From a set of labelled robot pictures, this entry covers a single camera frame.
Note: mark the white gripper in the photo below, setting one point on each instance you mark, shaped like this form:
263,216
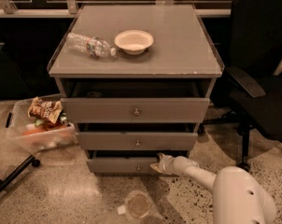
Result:
169,164

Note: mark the grey bottom drawer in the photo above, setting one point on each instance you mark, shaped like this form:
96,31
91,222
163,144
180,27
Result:
123,162

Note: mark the grey drawer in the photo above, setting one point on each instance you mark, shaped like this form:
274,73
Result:
123,162
136,136
145,101

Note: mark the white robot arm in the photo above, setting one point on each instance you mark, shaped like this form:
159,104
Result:
237,197

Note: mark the grey middle drawer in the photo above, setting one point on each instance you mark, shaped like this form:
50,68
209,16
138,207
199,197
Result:
136,136

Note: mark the grey drawer cabinet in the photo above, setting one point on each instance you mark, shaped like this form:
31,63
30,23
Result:
181,50

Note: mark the grey top drawer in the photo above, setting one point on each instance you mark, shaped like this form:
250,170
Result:
145,101

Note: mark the round floor drain cover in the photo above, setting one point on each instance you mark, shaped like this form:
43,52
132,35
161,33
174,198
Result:
138,204

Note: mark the small white paper scrap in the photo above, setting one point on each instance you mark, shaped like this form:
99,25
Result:
121,210

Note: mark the green soda can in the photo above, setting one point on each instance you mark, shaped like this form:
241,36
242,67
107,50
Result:
63,118

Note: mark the clear plastic storage bin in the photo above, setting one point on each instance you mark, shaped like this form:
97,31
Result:
22,130

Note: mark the brown snack bag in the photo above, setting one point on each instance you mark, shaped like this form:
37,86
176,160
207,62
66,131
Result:
48,111

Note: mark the white paper bowl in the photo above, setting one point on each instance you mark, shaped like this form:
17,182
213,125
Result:
133,42

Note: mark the clear plastic water bottle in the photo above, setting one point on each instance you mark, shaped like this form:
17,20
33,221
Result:
91,45

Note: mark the black rolling stand leg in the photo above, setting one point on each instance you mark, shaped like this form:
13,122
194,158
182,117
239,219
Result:
31,160

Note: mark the black office chair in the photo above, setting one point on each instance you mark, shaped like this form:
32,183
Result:
251,83

